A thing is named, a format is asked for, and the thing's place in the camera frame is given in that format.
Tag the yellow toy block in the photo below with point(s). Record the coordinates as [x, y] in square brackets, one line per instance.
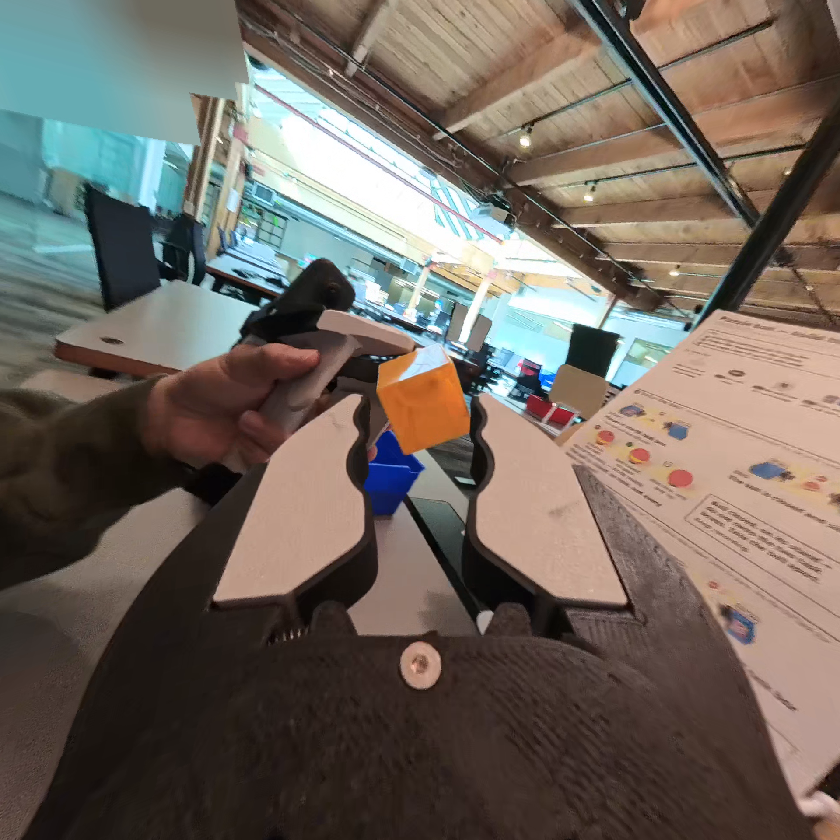
[423, 407]

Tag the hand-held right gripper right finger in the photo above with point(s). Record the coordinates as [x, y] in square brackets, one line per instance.
[538, 518]

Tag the red plastic bin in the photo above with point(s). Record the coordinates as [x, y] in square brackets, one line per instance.
[548, 410]

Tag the black frame beam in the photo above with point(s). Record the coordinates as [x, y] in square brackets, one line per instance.
[663, 98]

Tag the black upright panel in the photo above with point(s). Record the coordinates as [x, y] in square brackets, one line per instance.
[594, 351]

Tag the blue plastic bin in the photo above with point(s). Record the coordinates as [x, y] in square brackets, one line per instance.
[394, 485]

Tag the black metal pole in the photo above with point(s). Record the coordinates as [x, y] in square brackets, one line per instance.
[768, 229]

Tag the beige wooden panel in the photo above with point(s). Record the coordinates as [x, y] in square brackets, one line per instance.
[581, 387]

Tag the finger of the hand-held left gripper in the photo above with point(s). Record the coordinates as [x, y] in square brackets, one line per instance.
[367, 331]

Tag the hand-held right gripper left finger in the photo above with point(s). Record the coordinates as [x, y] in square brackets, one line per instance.
[295, 518]

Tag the black office chair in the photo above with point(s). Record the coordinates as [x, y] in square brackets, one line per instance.
[184, 253]

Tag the person's left hand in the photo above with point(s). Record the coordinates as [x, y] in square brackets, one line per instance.
[203, 407]

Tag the printed instruction sheet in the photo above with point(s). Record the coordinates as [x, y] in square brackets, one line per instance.
[722, 525]

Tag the person's left forearm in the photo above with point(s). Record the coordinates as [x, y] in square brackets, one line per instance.
[65, 472]

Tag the black flat pad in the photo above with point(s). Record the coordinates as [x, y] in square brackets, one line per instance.
[439, 525]

